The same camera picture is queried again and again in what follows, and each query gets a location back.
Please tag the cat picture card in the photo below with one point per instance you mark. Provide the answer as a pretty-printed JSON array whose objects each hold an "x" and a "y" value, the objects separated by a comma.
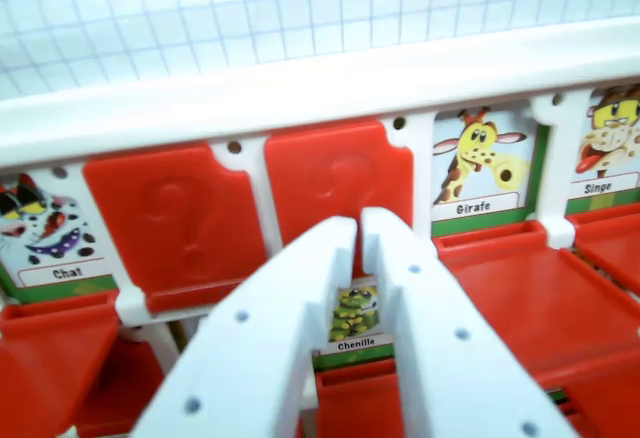
[{"x": 50, "y": 238}]

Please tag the giraffe picture card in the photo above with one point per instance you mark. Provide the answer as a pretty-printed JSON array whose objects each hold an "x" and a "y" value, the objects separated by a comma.
[{"x": 480, "y": 168}]

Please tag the monkey picture card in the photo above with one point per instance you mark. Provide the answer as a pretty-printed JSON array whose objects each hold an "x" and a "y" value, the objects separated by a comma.
[{"x": 612, "y": 148}]

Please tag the red-rimmed white game board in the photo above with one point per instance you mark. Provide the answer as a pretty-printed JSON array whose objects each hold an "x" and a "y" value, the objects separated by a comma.
[{"x": 300, "y": 88}]

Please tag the caterpillar picture card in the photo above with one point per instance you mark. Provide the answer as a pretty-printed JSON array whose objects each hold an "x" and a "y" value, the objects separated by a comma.
[{"x": 357, "y": 315}]

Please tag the red plastic flap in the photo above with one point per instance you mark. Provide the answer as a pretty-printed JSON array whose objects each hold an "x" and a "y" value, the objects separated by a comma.
[
  {"x": 612, "y": 243},
  {"x": 525, "y": 308},
  {"x": 175, "y": 223},
  {"x": 320, "y": 178},
  {"x": 360, "y": 403},
  {"x": 45, "y": 358}
]

